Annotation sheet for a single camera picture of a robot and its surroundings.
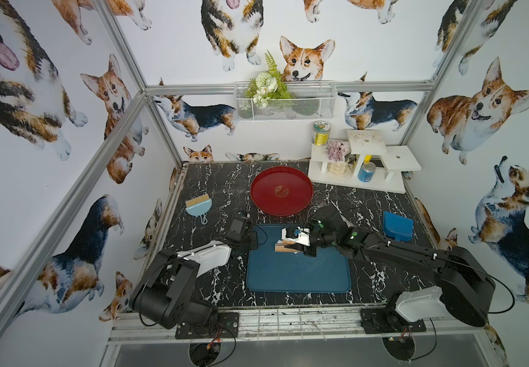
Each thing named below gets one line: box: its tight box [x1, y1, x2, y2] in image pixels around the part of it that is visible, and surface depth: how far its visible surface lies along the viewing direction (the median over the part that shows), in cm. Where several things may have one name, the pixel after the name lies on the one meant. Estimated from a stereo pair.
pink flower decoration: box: [325, 139, 349, 163], surface depth 99 cm
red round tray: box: [249, 165, 314, 217], surface depth 113 cm
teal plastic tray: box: [246, 224, 351, 293], surface depth 86 cm
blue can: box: [357, 161, 377, 183], surface depth 112 cm
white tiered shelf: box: [308, 129, 422, 194], surface depth 108 cm
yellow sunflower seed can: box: [313, 120, 332, 147], surface depth 106 cm
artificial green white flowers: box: [244, 49, 292, 109], surface depth 82 cm
